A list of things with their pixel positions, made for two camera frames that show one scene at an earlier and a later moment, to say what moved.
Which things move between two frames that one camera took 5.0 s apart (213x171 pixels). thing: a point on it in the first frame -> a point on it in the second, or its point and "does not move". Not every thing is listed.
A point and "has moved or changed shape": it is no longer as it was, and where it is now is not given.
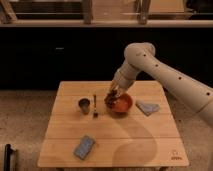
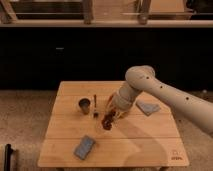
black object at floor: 7,157 does not move
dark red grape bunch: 109,98 has moved or changed shape
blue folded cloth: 147,108 does not move
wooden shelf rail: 107,23 does not move
